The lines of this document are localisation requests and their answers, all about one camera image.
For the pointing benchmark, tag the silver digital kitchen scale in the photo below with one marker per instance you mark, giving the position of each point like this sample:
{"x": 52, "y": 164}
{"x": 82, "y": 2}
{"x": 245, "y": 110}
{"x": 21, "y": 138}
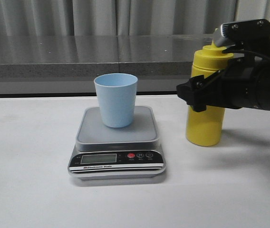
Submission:
{"x": 102, "y": 152}

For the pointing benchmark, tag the yellow squeeze bottle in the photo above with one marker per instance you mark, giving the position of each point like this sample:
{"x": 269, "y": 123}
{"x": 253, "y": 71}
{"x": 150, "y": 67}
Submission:
{"x": 205, "y": 128}

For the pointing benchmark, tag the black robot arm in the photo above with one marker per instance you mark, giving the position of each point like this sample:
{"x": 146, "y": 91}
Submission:
{"x": 245, "y": 81}

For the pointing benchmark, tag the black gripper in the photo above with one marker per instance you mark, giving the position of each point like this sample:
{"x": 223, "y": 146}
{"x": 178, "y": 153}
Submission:
{"x": 245, "y": 82}

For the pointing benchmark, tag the light blue plastic cup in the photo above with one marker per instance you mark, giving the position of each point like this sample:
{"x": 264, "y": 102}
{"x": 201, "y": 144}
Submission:
{"x": 116, "y": 94}

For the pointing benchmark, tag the grey curtain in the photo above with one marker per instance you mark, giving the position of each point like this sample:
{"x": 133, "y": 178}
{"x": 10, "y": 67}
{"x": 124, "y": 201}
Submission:
{"x": 123, "y": 17}

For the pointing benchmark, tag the grey stone counter ledge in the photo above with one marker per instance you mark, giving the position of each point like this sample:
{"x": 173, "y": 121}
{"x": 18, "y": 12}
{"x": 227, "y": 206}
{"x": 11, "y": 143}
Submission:
{"x": 67, "y": 65}

